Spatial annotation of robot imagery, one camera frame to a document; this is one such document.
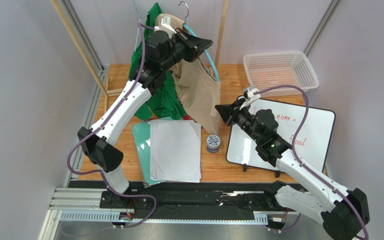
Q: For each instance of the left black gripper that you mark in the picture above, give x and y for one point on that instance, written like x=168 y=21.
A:
x=194 y=45

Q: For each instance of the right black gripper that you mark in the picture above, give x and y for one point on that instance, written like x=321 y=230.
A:
x=233 y=113

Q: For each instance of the light blue hanger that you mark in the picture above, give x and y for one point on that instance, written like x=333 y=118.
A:
x=212 y=71

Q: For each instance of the beige t shirt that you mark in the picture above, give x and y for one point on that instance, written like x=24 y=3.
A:
x=197 y=91

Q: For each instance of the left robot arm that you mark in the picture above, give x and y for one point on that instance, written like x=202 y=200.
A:
x=160 y=52

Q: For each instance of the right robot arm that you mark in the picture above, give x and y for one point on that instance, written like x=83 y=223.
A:
x=342 y=212

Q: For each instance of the green t shirt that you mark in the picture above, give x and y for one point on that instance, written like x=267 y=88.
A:
x=163 y=103

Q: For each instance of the small round tin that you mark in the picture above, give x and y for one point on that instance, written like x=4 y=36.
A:
x=213 y=143

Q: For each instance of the white plastic basket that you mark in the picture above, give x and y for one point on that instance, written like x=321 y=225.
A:
x=270 y=69

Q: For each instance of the white paper stack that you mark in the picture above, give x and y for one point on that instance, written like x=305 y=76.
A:
x=175 y=151

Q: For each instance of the white whiteboard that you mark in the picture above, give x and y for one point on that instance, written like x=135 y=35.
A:
x=312 y=142

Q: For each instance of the teal plastic folder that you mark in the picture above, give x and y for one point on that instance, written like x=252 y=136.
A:
x=142 y=139

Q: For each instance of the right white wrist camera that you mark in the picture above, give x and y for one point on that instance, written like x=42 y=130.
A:
x=249 y=95

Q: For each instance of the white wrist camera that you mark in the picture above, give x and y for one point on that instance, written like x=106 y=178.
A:
x=249 y=95
x=168 y=24

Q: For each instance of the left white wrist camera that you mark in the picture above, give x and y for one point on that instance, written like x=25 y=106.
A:
x=168 y=24

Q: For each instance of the blue wire hanger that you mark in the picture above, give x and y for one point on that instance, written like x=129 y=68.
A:
x=140 y=17

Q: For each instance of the wooden clothes rack frame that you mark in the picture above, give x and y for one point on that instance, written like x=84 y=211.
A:
x=96 y=70

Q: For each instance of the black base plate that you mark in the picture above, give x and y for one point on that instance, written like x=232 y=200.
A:
x=194 y=201

